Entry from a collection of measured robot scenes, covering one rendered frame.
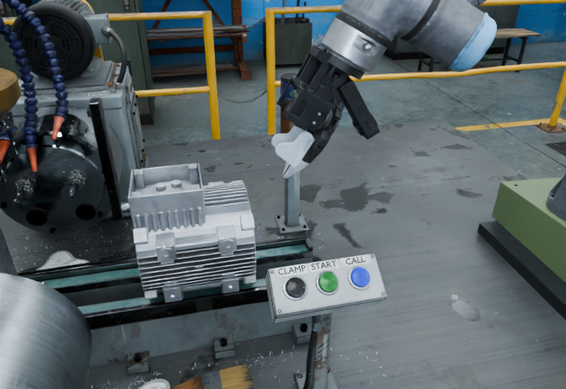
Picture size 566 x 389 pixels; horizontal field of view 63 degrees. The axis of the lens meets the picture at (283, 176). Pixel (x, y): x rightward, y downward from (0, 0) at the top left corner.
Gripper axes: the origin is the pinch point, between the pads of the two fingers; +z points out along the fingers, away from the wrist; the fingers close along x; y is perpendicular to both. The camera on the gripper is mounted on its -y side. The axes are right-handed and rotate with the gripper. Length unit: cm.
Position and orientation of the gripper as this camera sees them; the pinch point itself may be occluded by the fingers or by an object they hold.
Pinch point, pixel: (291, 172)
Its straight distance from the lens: 77.7
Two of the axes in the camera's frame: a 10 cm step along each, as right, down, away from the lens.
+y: -8.5, -3.5, -3.9
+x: 2.1, 4.6, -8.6
